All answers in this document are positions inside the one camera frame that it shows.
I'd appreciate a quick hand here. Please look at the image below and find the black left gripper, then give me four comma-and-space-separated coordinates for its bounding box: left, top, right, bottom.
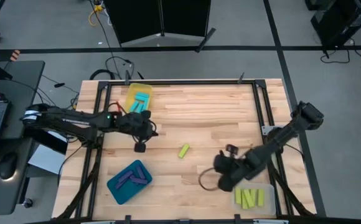
116, 110, 159, 154

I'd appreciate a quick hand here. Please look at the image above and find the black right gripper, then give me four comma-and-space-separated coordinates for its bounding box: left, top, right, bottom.
213, 144, 253, 193

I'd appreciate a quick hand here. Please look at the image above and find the yellow translucent plastic bin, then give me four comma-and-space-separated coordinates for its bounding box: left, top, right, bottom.
123, 82, 154, 118

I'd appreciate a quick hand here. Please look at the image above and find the blue plastic bin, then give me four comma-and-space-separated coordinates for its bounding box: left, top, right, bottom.
106, 159, 154, 206

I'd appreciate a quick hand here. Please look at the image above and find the clear plastic bin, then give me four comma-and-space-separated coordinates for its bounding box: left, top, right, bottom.
231, 181, 277, 216

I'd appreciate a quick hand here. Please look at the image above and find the white flat sheet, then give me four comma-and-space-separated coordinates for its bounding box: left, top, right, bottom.
27, 144, 67, 175

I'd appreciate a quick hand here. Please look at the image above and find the black folding partition screen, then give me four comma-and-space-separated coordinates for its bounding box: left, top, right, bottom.
102, 0, 217, 54

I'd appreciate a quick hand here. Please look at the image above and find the black side desk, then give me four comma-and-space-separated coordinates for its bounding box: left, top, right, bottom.
0, 60, 47, 218

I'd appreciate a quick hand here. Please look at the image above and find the black computer mouse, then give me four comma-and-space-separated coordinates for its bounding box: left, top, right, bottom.
0, 151, 19, 181

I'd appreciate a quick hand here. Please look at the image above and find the orange striped small item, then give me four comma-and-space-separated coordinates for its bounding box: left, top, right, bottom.
9, 49, 22, 63

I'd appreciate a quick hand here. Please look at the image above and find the black equipment cart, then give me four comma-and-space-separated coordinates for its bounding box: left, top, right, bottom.
304, 0, 361, 49

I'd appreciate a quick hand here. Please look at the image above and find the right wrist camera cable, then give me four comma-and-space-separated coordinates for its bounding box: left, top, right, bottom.
198, 167, 222, 191

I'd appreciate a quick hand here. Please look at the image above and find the black aluminium rig frame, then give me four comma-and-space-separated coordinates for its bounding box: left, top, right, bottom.
51, 71, 320, 224

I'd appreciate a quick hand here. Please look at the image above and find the black floor cable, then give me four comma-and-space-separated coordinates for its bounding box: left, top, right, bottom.
88, 55, 135, 82
319, 37, 361, 65

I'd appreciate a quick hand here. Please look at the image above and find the black desk cable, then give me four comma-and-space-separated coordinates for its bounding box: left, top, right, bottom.
12, 74, 80, 113

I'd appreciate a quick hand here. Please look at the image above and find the yellow floor cable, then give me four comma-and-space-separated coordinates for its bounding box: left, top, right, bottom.
88, 2, 106, 27

